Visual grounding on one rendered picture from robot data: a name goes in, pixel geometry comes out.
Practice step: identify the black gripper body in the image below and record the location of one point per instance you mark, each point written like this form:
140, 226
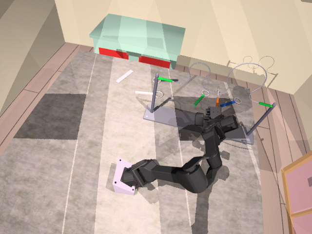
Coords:
199, 119

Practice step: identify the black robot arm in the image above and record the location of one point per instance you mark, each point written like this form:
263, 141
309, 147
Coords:
190, 175

